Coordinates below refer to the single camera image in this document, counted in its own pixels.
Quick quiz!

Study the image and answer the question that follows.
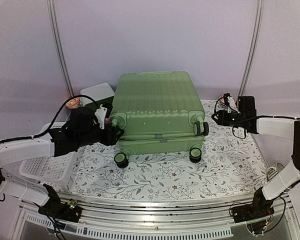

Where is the floral white table mat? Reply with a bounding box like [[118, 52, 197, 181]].
[[53, 100, 267, 202]]

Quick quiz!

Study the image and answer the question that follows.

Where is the white ribbed round object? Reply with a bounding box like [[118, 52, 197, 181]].
[[266, 162, 284, 182]]

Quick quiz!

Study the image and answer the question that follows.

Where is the white perforated plastic basket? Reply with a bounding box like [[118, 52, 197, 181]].
[[19, 121, 81, 183]]

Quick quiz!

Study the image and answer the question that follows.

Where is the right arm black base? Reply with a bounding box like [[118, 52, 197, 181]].
[[230, 188, 275, 223]]

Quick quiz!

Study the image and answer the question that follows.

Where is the green hard-shell suitcase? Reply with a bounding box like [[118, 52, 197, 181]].
[[110, 71, 209, 168]]

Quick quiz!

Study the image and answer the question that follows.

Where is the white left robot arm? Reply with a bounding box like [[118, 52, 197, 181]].
[[0, 105, 125, 217]]

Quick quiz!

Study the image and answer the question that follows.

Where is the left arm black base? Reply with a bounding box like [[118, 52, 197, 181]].
[[38, 184, 83, 223]]

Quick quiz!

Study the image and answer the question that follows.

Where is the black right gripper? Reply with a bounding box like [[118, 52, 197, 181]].
[[212, 109, 247, 128]]

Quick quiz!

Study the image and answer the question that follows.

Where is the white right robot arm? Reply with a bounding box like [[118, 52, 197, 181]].
[[211, 93, 300, 218]]

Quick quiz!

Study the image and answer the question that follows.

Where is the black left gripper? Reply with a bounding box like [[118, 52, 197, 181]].
[[76, 124, 125, 148]]

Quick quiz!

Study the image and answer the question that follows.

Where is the white green drawer box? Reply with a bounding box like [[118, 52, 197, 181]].
[[80, 83, 115, 111]]

